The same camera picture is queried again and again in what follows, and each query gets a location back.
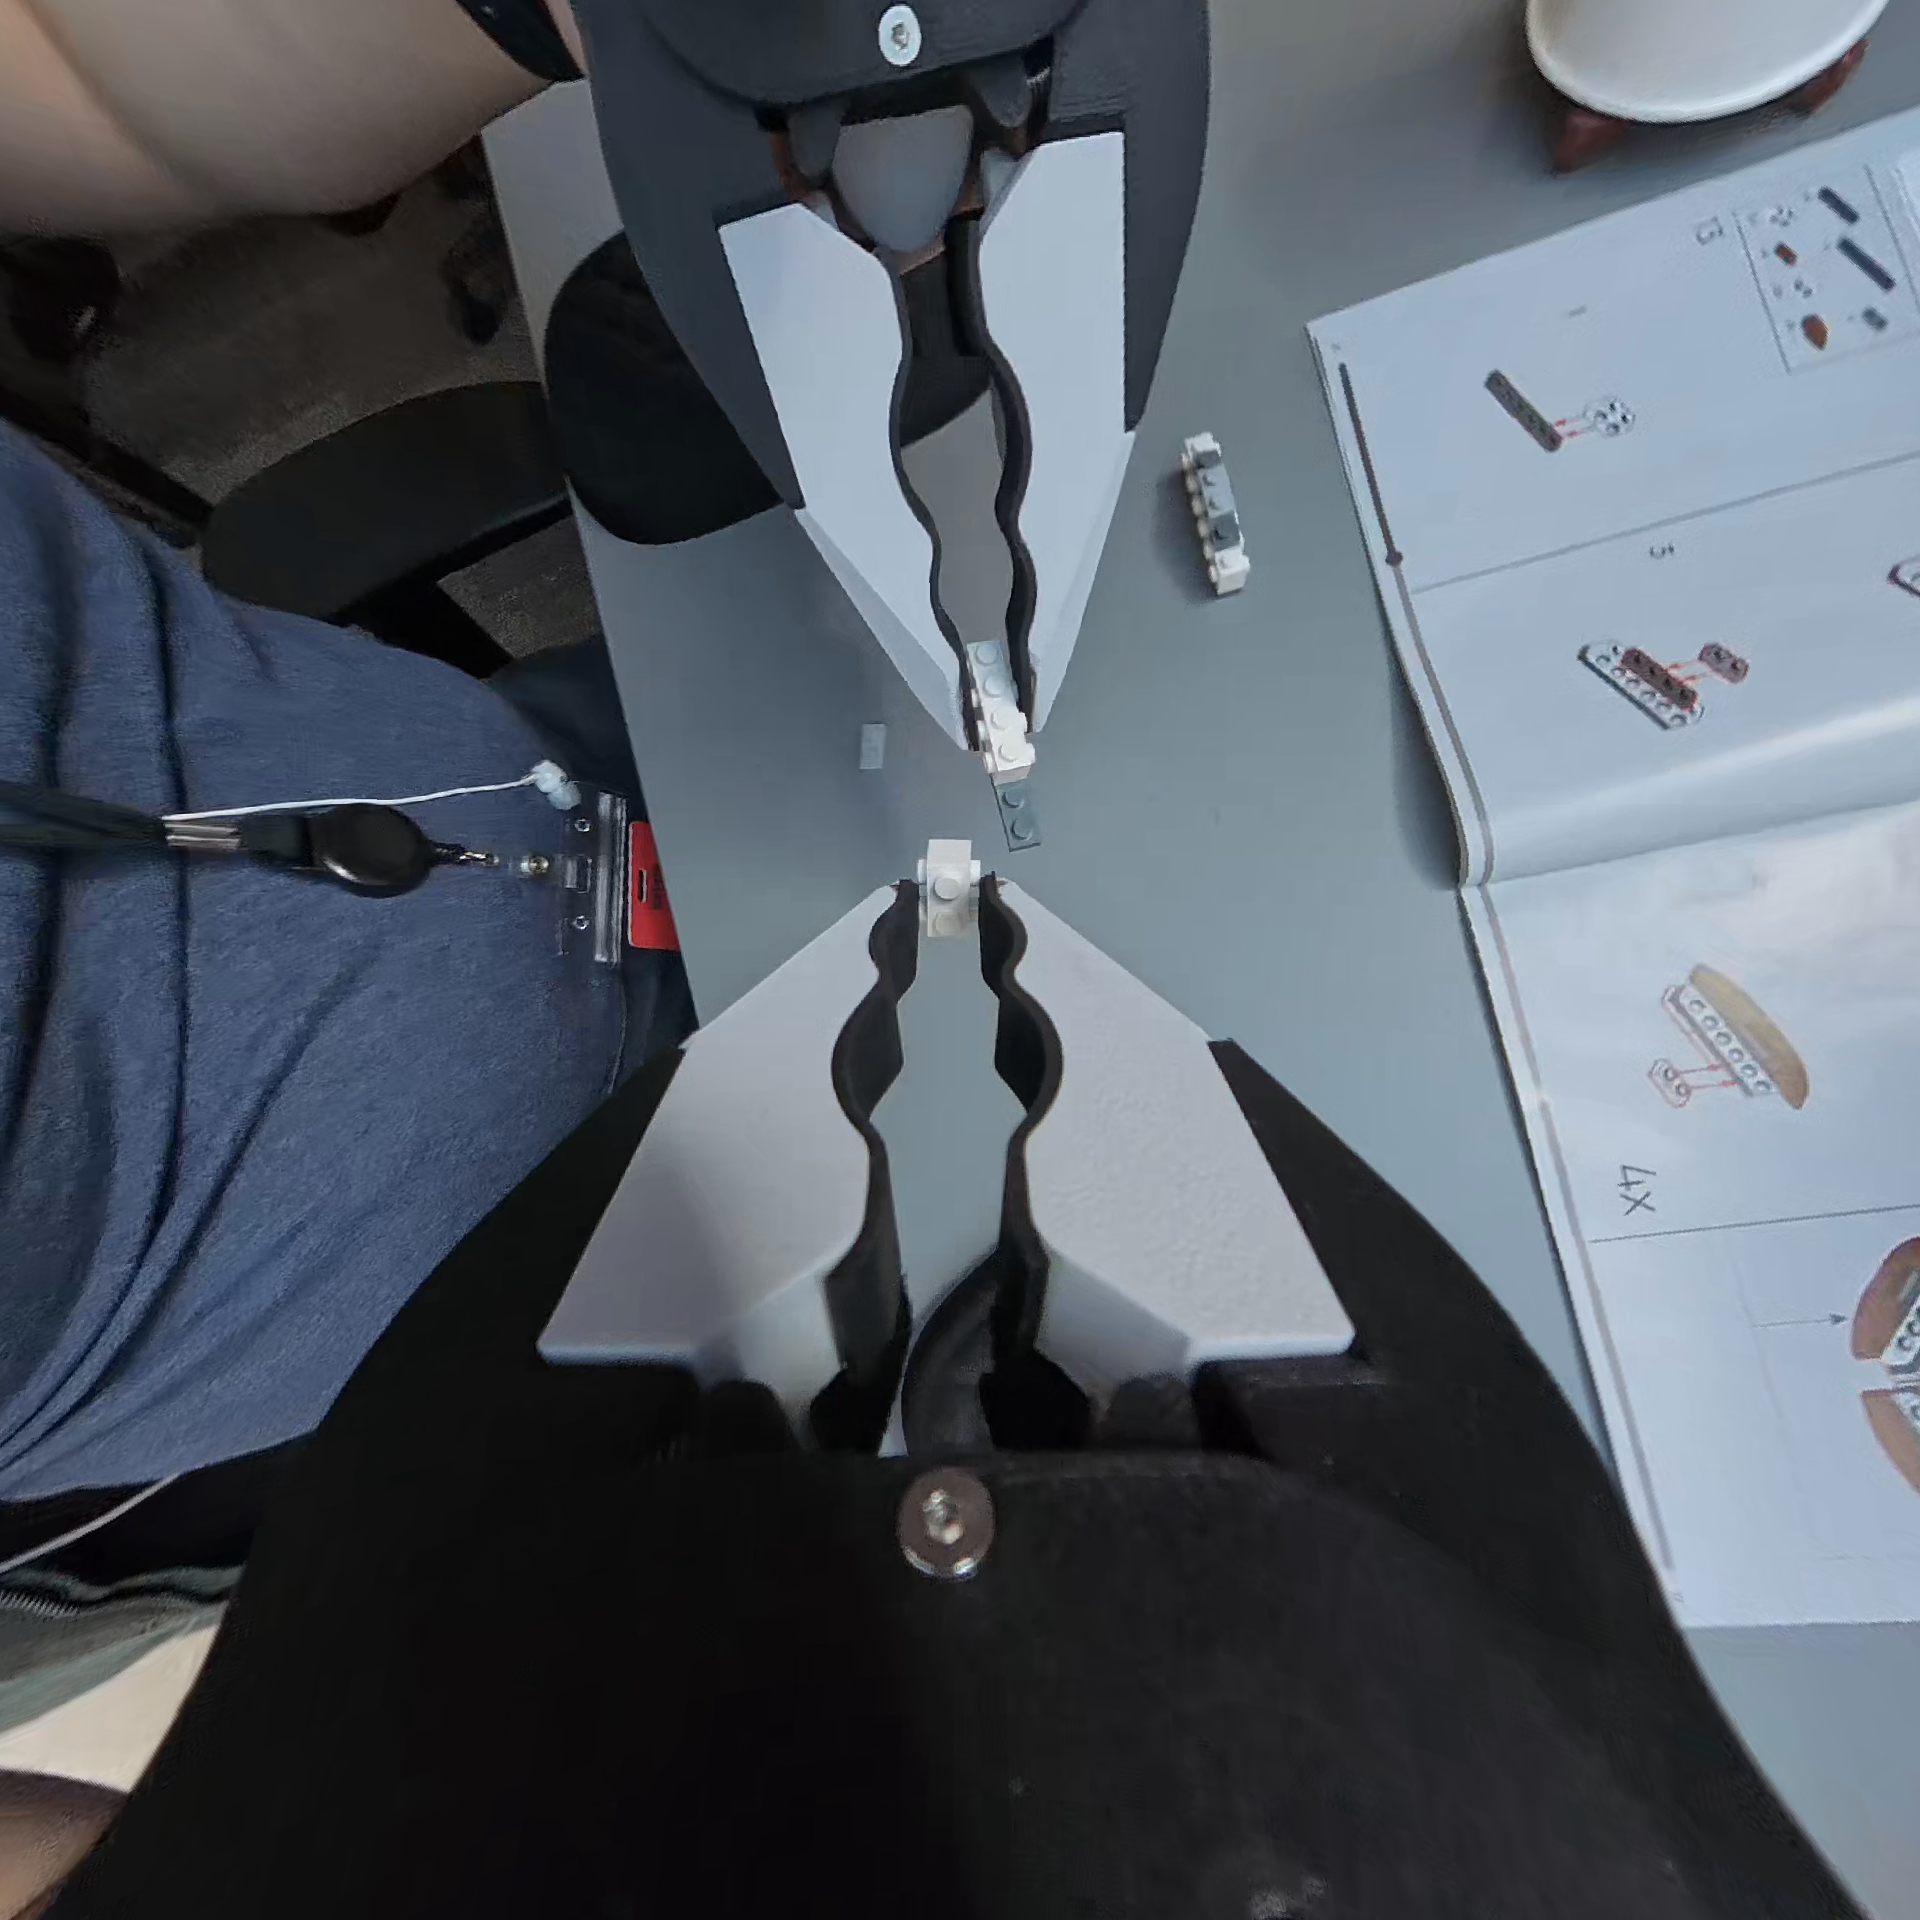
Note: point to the clear badge holder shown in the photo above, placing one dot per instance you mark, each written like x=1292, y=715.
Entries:
x=593, y=901

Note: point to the small white lego brick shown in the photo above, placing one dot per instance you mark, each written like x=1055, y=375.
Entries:
x=948, y=893

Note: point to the white bowl with brown feet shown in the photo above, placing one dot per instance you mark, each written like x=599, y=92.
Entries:
x=1695, y=61

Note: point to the black chair base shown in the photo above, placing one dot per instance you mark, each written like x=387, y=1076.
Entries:
x=374, y=494

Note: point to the white lego brick assembly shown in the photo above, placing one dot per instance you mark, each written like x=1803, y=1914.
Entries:
x=999, y=720

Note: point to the black padded wrist rest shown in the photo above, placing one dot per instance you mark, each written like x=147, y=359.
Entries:
x=644, y=420

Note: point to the person's left forearm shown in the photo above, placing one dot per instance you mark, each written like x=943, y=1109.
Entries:
x=225, y=90

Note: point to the dark grey lego plate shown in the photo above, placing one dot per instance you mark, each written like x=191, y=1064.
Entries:
x=1020, y=819

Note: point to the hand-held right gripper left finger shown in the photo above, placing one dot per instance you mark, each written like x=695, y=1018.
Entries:
x=721, y=1200

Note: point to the lego instruction booklet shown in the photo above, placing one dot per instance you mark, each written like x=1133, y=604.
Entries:
x=1575, y=494

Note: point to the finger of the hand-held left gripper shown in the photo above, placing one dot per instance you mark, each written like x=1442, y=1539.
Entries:
x=1072, y=330
x=825, y=390

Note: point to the person's blue shirt torso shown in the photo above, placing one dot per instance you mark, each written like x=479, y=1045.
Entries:
x=300, y=1124

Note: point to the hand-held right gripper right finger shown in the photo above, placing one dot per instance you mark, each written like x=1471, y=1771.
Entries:
x=1170, y=1200

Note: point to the white and grey lego assembly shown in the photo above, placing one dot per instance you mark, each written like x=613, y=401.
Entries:
x=1215, y=519

